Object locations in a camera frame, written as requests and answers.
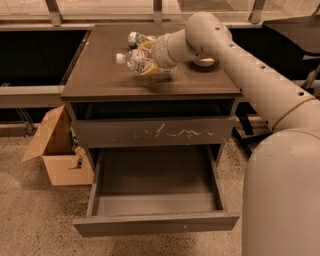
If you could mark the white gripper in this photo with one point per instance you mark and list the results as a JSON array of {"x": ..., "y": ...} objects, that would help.
[{"x": 159, "y": 50}]

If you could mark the blue label plastic bottle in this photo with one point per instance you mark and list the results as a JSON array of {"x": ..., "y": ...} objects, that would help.
[{"x": 134, "y": 58}]

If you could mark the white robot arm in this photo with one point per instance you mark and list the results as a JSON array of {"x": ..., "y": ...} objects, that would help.
[{"x": 281, "y": 191}]

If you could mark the grey drawer cabinet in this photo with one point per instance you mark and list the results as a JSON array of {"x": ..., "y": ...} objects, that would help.
[{"x": 100, "y": 89}]

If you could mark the closed grey upper drawer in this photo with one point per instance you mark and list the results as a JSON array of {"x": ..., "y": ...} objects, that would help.
[{"x": 153, "y": 132}]

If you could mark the open grey bottom drawer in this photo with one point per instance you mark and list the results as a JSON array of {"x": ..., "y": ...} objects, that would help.
[{"x": 149, "y": 190}]

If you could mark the green crushed can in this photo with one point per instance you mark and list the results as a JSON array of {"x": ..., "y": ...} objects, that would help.
[{"x": 135, "y": 39}]

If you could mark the white paper bowl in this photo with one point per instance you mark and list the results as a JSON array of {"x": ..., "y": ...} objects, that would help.
[{"x": 204, "y": 62}]

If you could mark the items in cardboard box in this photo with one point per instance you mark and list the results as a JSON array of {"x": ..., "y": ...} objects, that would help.
[{"x": 77, "y": 148}]

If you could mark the open cardboard box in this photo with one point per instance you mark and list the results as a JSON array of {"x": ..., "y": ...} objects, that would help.
[{"x": 53, "y": 143}]

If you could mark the black stand with legs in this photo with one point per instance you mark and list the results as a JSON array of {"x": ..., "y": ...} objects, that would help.
[{"x": 273, "y": 67}]

